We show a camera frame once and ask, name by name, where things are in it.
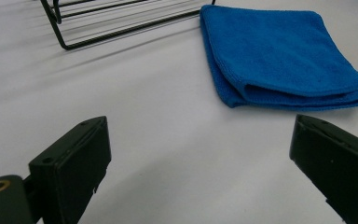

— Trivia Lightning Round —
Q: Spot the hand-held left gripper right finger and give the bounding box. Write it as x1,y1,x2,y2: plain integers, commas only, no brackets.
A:
289,114,358,224

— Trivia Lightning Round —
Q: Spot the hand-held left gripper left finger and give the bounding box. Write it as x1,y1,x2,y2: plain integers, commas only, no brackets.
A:
28,116,113,224

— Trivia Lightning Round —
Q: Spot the black wire rack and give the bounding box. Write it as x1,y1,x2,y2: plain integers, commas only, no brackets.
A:
39,0,217,51

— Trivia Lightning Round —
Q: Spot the blue microfibre cloth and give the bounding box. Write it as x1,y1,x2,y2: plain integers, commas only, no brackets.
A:
199,4,358,113

